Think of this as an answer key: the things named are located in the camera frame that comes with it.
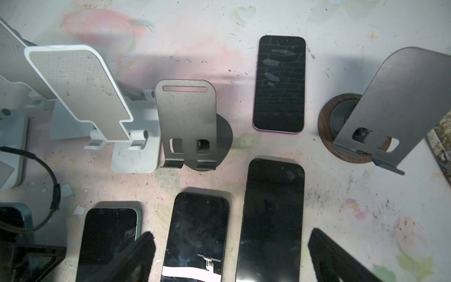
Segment patterned oval case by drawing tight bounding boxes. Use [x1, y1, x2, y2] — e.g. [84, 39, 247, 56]
[427, 112, 451, 183]

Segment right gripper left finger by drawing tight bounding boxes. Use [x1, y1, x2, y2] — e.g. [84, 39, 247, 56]
[88, 231, 156, 282]

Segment white stand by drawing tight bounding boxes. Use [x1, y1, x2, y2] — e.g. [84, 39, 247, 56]
[24, 45, 161, 173]
[0, 17, 57, 193]

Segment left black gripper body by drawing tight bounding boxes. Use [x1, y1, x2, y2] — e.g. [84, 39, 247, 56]
[1, 242, 67, 282]

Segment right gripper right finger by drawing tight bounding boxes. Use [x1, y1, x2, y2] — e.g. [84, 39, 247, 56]
[308, 228, 380, 282]

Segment teal phone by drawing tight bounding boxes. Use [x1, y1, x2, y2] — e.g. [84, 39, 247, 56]
[1, 203, 35, 244]
[76, 201, 142, 282]

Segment white stand centre back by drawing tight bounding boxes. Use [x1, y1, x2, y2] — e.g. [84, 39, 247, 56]
[24, 45, 161, 173]

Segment white stand far left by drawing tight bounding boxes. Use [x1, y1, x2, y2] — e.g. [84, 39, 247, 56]
[0, 17, 57, 193]

